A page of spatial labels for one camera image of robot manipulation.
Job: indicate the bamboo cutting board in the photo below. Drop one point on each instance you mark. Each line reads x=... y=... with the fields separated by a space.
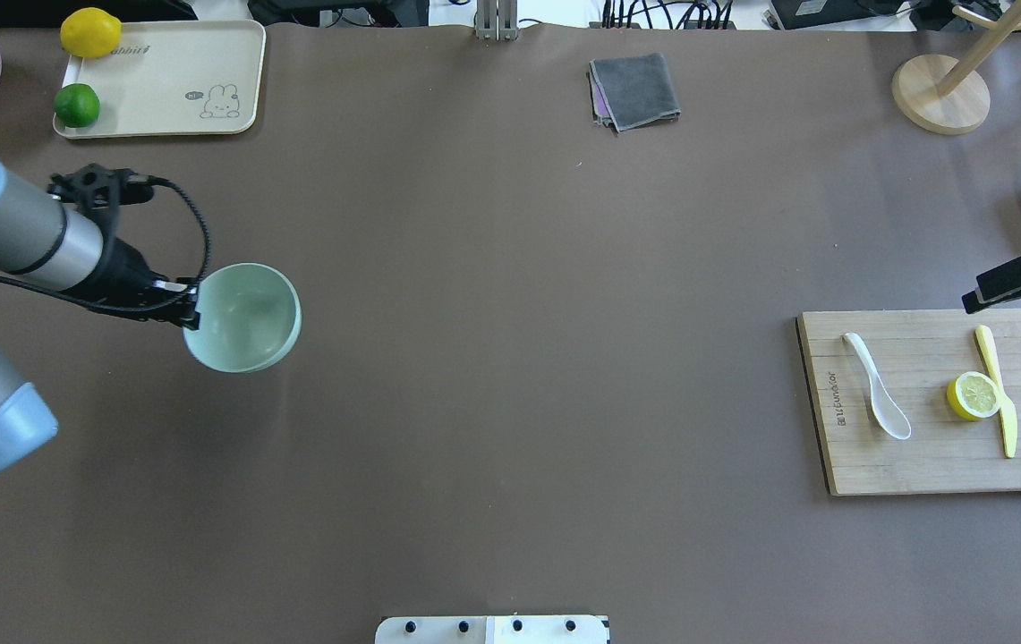
x=918 y=353

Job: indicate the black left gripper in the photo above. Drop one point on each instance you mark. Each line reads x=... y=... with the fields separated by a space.
x=123 y=269

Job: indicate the whole yellow lemon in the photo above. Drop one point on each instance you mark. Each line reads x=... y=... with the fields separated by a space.
x=90 y=32

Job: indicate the wooden mug tree stand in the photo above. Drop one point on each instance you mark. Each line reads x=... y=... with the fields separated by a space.
x=944 y=94

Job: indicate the aluminium frame post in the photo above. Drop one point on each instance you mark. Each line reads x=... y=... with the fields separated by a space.
x=496 y=20

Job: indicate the green lime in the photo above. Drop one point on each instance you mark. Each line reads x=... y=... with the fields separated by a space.
x=77 y=106

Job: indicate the yellow plastic knife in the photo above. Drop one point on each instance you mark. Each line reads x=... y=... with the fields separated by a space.
x=984 y=338

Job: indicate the beige rabbit tray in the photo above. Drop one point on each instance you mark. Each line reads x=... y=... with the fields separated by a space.
x=173 y=78

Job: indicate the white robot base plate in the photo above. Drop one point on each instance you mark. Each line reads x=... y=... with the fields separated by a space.
x=508 y=628

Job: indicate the folded grey cloth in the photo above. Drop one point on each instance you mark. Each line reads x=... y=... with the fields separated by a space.
x=632 y=92

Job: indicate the white ceramic spoon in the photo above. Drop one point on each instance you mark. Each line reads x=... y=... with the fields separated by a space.
x=890 y=417

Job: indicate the halved lemon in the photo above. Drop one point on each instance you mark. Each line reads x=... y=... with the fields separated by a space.
x=973 y=396

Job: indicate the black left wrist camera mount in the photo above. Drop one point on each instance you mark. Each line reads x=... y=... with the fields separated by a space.
x=100 y=193

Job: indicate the light green ceramic bowl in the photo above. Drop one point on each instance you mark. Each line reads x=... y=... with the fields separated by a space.
x=250 y=318

